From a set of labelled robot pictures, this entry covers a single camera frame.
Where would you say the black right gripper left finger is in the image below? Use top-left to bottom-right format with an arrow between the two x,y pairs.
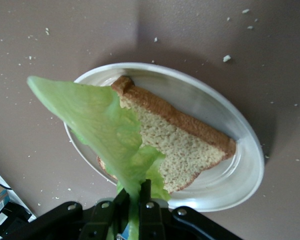
78,191 -> 131,240

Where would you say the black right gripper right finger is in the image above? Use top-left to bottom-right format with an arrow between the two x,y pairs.
138,178 -> 166,240

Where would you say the brown bread slice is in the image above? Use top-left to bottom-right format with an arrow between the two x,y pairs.
96,75 -> 237,195

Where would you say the green lettuce leaf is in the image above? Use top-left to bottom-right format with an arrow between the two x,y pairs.
26,75 -> 172,240

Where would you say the beige plate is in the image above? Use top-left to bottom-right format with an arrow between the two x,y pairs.
63,62 -> 265,213

